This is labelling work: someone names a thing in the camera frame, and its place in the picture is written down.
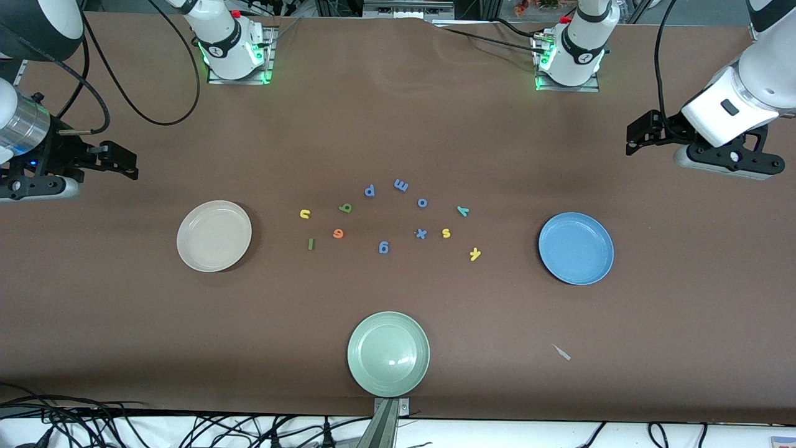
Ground beige round plate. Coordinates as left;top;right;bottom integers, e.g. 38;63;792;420
176;200;253;273

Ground blue round plate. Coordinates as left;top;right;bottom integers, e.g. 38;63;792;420
538;212;615;286

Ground orange background object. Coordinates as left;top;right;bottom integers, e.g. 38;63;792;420
514;0;560;17

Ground brown table cover sheet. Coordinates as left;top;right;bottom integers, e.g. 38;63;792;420
0;11;796;425

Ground green round plate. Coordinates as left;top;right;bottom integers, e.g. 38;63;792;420
347;311;431;398

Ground black cable across table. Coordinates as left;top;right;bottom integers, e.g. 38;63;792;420
435;17;549;58

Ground tangled black cables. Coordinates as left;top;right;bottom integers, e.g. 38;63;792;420
0;381;374;448

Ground metal frame rail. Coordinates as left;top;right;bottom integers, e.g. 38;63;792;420
363;0;456;21

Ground black hanging cable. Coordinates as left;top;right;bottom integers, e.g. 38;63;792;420
575;422;609;448

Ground aluminium camera mount post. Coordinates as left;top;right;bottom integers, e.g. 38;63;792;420
356;397;411;448

